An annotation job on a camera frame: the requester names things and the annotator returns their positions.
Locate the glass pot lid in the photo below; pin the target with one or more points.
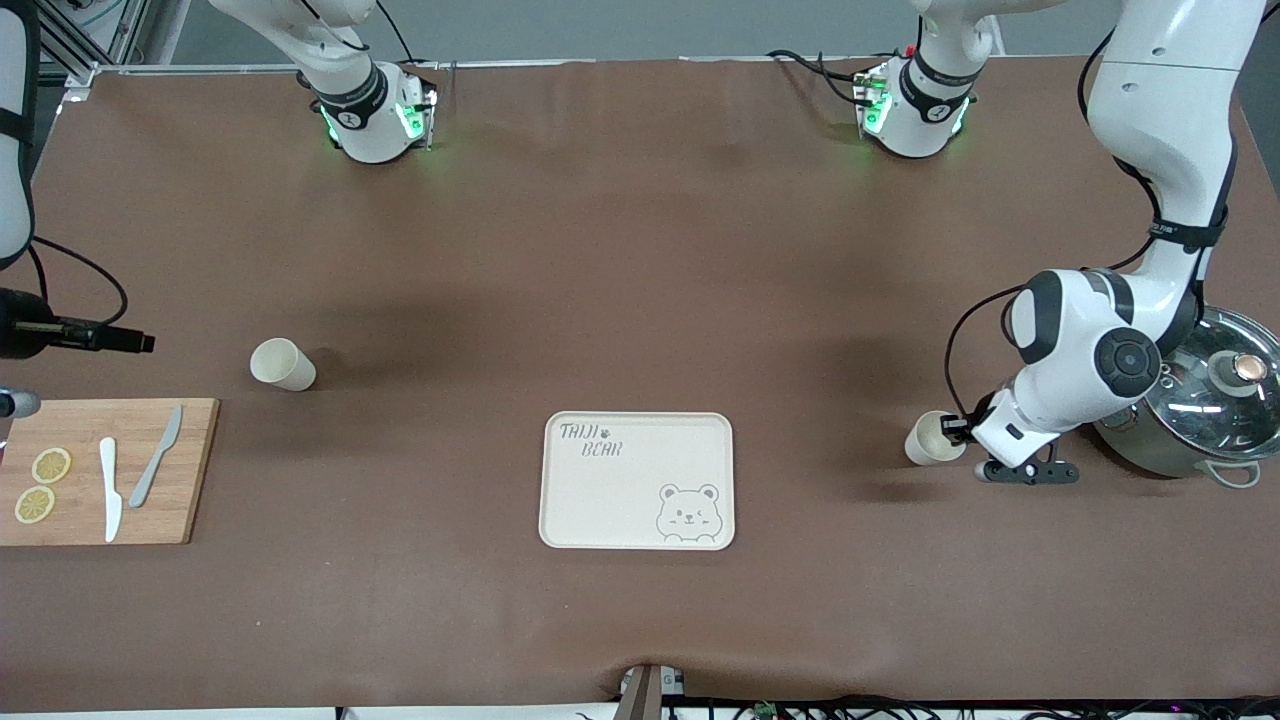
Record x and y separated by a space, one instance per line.
1230 410

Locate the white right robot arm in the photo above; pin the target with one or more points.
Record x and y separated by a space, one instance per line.
365 135

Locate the grey plastic knife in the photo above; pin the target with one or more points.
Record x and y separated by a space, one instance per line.
149 475

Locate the brown table cover mat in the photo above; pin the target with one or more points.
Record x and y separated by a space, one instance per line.
640 250

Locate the aluminium frame profile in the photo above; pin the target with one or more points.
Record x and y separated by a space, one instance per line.
75 75

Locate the wooden cutting board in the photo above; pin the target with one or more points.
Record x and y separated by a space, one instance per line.
190 500

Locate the white plastic knife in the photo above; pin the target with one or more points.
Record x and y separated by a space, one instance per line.
112 510

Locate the yellow lemon slice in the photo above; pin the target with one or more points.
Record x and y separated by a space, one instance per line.
51 465
35 504

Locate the white plastic cup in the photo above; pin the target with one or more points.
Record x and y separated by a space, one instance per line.
285 368
925 440

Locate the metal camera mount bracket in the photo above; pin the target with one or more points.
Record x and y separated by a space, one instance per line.
645 695

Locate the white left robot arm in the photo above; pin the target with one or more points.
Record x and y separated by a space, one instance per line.
1170 130

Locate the white bear print tray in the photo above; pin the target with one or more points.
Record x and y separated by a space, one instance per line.
620 500

